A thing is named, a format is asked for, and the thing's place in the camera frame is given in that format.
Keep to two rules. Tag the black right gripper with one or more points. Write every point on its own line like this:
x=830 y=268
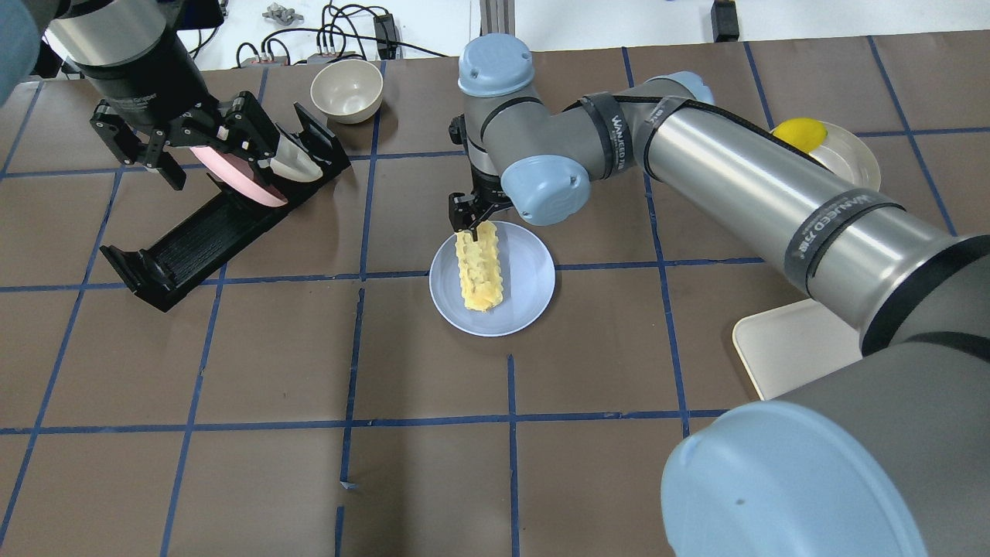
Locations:
x=467 y=216

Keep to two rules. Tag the pink round plate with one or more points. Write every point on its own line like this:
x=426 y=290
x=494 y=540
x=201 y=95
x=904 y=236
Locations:
x=237 y=174

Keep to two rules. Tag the cream round plate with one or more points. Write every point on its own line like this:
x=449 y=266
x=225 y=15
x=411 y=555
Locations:
x=292 y=160

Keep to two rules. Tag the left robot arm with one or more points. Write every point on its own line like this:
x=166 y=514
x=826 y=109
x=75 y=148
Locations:
x=99 y=35

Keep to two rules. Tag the blue round plate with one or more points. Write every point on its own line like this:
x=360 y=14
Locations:
x=528 y=274

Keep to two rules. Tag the yellow bread roll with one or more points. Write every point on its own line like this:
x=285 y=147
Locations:
x=480 y=276

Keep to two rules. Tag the white rectangular tray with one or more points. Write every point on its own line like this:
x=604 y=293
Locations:
x=784 y=348

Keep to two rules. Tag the cream bowl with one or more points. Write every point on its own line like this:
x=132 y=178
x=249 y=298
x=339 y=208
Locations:
x=348 y=91

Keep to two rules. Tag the black dish rack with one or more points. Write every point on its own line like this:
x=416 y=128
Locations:
x=181 y=260

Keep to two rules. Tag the white oval plate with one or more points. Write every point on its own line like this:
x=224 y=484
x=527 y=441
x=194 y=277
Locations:
x=847 y=156

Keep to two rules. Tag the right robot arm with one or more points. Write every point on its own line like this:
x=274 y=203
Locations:
x=886 y=456

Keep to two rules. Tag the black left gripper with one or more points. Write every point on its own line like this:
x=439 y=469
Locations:
x=141 y=90

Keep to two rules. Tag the yellow lemon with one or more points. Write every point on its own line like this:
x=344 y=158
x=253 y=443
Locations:
x=805 y=134

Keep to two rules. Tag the aluminium frame post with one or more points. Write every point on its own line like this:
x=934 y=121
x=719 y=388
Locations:
x=498 y=17

